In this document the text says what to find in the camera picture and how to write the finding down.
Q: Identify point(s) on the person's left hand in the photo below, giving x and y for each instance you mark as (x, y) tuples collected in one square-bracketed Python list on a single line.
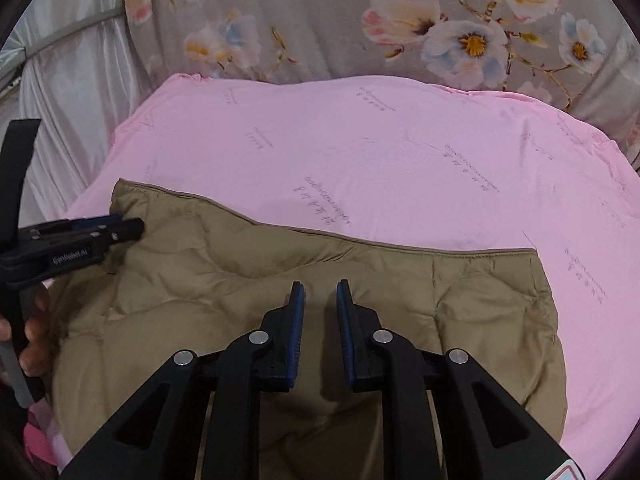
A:
[(37, 358)]

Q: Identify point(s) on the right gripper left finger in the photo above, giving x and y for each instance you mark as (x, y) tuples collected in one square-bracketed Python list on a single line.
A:
[(199, 416)]

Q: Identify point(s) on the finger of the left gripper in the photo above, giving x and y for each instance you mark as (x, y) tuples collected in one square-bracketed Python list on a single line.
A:
[(36, 261), (66, 225)]

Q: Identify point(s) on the khaki puffer jacket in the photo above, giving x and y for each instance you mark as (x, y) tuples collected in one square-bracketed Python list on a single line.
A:
[(203, 275)]

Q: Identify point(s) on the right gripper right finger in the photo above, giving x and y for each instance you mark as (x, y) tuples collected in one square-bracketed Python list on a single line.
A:
[(444, 415)]

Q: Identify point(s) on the pink bed sheet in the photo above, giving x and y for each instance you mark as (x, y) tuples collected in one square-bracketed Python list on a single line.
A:
[(396, 162)]

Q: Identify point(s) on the grey floral quilt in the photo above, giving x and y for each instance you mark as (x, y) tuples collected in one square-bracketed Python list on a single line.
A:
[(580, 56)]

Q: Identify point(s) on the silver satin curtain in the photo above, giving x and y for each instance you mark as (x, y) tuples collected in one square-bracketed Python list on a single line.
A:
[(69, 64)]

